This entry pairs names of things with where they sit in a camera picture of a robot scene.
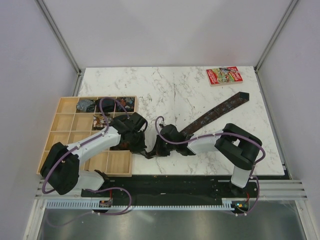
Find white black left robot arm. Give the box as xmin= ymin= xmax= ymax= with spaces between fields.
xmin=40 ymin=112 xmax=148 ymax=197

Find white slotted cable duct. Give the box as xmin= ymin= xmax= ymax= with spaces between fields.
xmin=45 ymin=199 xmax=235 ymax=211

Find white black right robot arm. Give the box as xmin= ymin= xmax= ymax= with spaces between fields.
xmin=155 ymin=123 xmax=266 ymax=197

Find brown floral necktie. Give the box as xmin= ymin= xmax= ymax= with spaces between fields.
xmin=141 ymin=91 xmax=250 ymax=159

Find red brown rolled tie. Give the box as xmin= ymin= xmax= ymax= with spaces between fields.
xmin=110 ymin=141 xmax=131 ymax=151

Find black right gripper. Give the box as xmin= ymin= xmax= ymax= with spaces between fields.
xmin=149 ymin=134 xmax=177 ymax=157

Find aluminium frame rail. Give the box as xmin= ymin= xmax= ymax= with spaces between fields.
xmin=35 ymin=179 xmax=307 ymax=201

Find grey rolled tie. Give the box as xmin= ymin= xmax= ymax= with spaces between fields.
xmin=76 ymin=99 xmax=96 ymax=113

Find dark multicolour rolled tie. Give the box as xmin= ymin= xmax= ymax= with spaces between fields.
xmin=116 ymin=96 xmax=135 ymax=112

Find beige patterned rolled tie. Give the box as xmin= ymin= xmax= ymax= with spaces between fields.
xmin=92 ymin=114 xmax=113 ymax=131

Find black rolled tie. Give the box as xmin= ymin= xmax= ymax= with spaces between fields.
xmin=95 ymin=98 xmax=115 ymax=114

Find red paperback book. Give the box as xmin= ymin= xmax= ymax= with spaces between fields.
xmin=206 ymin=66 xmax=243 ymax=87

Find wooden compartment tray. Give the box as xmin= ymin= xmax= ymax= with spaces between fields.
xmin=36 ymin=96 xmax=133 ymax=177

